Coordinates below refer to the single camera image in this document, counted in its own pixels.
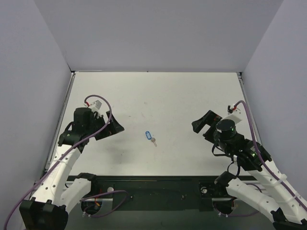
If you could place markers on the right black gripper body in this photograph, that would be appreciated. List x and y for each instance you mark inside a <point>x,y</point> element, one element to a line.
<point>208,130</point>

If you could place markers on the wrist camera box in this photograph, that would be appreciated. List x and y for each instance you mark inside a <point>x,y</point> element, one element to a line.
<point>236,116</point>
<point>96,105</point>

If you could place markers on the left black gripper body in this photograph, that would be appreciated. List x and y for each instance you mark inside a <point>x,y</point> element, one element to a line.
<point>103,127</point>

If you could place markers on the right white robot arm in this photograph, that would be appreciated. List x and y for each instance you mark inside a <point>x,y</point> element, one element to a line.
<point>286,210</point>

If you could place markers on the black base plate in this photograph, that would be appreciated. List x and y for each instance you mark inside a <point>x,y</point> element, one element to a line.
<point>157,193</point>

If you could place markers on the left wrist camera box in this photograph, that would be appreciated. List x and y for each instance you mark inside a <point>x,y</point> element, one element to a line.
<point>96,105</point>

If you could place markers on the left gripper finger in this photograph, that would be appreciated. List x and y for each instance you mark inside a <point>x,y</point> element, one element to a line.
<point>103,134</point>
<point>114,127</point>

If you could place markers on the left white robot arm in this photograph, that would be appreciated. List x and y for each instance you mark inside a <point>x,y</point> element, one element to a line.
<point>50,205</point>

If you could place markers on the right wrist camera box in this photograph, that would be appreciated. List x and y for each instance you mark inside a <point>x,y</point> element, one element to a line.
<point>236,116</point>

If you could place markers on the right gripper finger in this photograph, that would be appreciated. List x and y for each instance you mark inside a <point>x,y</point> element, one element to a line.
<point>207,119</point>
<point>210,134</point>

